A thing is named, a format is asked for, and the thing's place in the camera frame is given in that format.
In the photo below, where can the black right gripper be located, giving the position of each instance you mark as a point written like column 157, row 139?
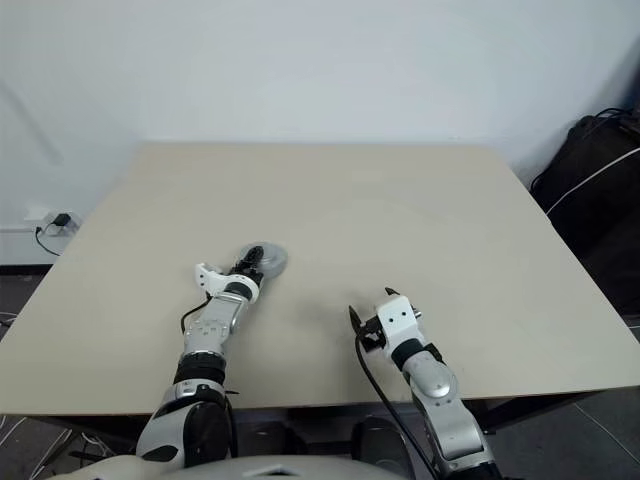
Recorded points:
column 372, row 335

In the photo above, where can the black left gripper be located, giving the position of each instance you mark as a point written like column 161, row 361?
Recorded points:
column 247, row 276

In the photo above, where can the grey round motor lid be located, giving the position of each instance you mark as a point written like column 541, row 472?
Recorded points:
column 274, row 254

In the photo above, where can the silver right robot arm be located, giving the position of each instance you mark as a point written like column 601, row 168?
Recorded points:
column 440, row 390

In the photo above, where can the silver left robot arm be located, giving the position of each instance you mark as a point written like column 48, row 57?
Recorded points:
column 210, row 330

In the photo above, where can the dark rounded shape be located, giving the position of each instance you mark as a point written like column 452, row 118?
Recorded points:
column 377, row 437

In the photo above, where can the black power adapter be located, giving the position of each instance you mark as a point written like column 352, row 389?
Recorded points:
column 61, row 220

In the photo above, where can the silver robot torso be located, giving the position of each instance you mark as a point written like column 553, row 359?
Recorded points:
column 250, row 467

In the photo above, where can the black bag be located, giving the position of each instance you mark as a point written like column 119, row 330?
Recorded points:
column 595, row 215

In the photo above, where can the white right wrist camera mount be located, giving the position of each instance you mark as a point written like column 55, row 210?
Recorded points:
column 396, row 317

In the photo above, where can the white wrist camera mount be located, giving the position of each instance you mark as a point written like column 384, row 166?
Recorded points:
column 210, row 277
column 396, row 317

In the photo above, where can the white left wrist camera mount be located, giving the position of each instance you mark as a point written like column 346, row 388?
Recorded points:
column 210, row 277

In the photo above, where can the dark table frame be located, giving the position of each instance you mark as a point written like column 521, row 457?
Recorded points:
column 510, row 415

